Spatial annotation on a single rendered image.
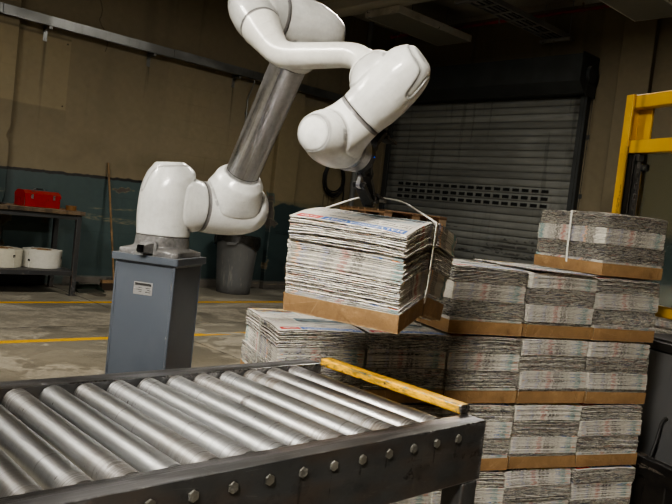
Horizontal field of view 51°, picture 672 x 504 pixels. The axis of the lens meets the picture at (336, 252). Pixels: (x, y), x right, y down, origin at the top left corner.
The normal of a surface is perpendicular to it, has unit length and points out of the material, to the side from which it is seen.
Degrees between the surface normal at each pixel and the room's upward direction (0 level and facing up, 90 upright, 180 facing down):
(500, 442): 90
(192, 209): 91
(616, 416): 90
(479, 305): 90
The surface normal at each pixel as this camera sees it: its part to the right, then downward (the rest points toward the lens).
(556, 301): 0.39, 0.09
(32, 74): 0.68, 0.11
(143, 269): -0.22, 0.03
